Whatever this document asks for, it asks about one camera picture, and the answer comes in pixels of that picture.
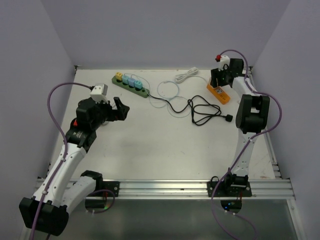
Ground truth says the teal plug adapter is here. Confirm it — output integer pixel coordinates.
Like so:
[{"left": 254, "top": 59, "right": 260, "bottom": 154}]
[
  {"left": 121, "top": 75, "right": 129, "bottom": 85},
  {"left": 134, "top": 80, "right": 143, "bottom": 90}
]

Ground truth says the yellow plug adapter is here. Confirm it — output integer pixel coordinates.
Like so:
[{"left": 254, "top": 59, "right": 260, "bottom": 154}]
[{"left": 115, "top": 72, "right": 123, "bottom": 81}]

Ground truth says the white bundled cable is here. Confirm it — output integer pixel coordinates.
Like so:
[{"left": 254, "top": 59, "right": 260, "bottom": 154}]
[{"left": 174, "top": 67, "right": 200, "bottom": 84}]

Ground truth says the green power strip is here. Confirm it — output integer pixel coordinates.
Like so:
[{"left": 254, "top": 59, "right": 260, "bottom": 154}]
[{"left": 111, "top": 76, "right": 150, "bottom": 98}]

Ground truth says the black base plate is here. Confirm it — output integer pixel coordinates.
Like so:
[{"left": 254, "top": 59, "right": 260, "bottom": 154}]
[
  {"left": 102, "top": 180, "right": 120, "bottom": 197},
  {"left": 206, "top": 181, "right": 253, "bottom": 198}
]

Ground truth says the purple cable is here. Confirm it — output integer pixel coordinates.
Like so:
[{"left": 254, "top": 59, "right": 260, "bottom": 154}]
[
  {"left": 208, "top": 49, "right": 283, "bottom": 240},
  {"left": 28, "top": 82, "right": 97, "bottom": 240}
]

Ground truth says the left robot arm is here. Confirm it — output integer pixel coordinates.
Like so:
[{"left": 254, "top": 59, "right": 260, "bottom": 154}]
[{"left": 19, "top": 97, "right": 130, "bottom": 236}]

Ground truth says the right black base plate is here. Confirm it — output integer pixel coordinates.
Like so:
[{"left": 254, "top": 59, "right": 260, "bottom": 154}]
[{"left": 206, "top": 181, "right": 253, "bottom": 198}]

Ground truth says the aluminium frame rail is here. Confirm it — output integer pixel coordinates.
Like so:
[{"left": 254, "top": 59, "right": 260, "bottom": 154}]
[{"left": 32, "top": 177, "right": 297, "bottom": 201}]

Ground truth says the light blue plug adapter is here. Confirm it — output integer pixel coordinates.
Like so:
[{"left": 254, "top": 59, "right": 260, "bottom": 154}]
[{"left": 128, "top": 77, "right": 136, "bottom": 88}]

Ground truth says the black power cord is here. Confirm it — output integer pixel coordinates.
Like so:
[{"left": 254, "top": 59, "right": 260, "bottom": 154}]
[{"left": 147, "top": 93, "right": 234, "bottom": 126}]

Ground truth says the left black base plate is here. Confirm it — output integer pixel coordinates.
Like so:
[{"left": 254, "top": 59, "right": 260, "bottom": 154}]
[{"left": 102, "top": 180, "right": 120, "bottom": 197}]

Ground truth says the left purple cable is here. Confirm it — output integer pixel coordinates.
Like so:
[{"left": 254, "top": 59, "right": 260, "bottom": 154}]
[{"left": 28, "top": 82, "right": 97, "bottom": 240}]

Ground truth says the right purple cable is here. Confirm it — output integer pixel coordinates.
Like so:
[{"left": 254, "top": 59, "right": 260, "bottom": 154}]
[{"left": 208, "top": 49, "right": 283, "bottom": 240}]

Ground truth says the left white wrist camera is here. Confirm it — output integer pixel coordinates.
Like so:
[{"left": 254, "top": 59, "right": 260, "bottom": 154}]
[{"left": 90, "top": 83, "right": 108, "bottom": 103}]

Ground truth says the orange power strip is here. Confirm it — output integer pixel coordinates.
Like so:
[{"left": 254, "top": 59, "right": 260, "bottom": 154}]
[{"left": 206, "top": 83, "right": 231, "bottom": 105}]

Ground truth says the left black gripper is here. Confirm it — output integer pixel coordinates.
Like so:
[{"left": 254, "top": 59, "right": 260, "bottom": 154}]
[{"left": 91, "top": 97, "right": 129, "bottom": 130}]

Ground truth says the thin light blue cable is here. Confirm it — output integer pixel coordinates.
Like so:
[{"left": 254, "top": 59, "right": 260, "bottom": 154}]
[{"left": 123, "top": 72, "right": 212, "bottom": 118}]

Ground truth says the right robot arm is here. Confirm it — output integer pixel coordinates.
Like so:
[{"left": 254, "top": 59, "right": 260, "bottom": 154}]
[{"left": 210, "top": 54, "right": 270, "bottom": 197}]

